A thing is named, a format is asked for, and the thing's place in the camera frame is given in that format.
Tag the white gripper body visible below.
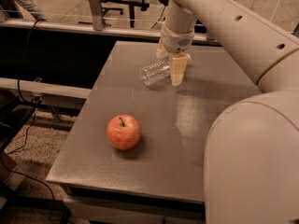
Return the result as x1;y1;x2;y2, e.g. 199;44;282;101
160;24;194;53

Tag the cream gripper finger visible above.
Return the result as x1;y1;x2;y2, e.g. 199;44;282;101
170;52;191;86
156;39;169;59

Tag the clear plastic water bottle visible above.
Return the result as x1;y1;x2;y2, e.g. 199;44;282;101
139;58;170;87

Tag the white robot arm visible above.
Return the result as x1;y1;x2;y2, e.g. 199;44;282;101
161;0;299;224

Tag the red yellow apple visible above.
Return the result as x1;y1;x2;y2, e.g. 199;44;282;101
107;114;142;150

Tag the black tray cart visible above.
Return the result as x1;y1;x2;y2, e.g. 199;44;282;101
0;89;36;154

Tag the left metal bracket post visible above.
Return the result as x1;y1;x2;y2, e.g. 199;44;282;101
88;0;105;31

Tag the black cable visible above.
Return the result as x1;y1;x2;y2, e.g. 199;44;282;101
17;18;47;105

